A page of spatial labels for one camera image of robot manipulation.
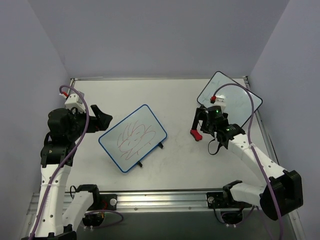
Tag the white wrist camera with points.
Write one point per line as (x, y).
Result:
(218, 101)
(74, 101)

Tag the red whiteboard eraser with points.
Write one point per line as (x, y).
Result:
(196, 135)

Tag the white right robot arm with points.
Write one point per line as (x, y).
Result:
(280, 191)

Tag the aluminium mounting rail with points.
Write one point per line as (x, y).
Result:
(137, 201)

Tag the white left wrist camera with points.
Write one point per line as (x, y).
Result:
(74, 101)

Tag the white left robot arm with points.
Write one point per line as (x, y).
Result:
(56, 164)

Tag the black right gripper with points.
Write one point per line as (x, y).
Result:
(203, 120)

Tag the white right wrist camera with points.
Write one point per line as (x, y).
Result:
(218, 101)

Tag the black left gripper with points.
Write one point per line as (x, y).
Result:
(92, 122)

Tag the blue framed whiteboard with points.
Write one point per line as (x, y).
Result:
(133, 138)

